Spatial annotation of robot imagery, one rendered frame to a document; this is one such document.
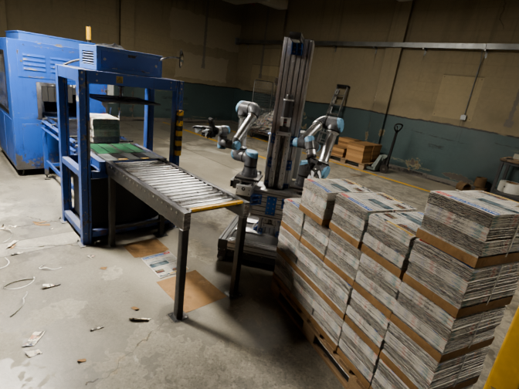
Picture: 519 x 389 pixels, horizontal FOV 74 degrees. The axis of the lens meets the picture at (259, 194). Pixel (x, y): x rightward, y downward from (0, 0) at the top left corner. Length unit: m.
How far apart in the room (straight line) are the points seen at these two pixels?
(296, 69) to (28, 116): 3.70
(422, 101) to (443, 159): 1.44
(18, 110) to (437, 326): 5.13
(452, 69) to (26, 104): 7.99
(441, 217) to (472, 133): 7.15
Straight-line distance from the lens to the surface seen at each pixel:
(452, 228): 1.63
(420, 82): 9.24
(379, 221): 1.87
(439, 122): 8.98
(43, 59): 5.51
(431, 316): 1.77
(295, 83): 3.15
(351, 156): 8.70
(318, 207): 2.24
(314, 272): 2.37
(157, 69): 3.58
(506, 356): 1.39
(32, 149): 5.62
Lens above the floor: 1.64
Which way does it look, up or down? 18 degrees down
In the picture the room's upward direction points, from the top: 8 degrees clockwise
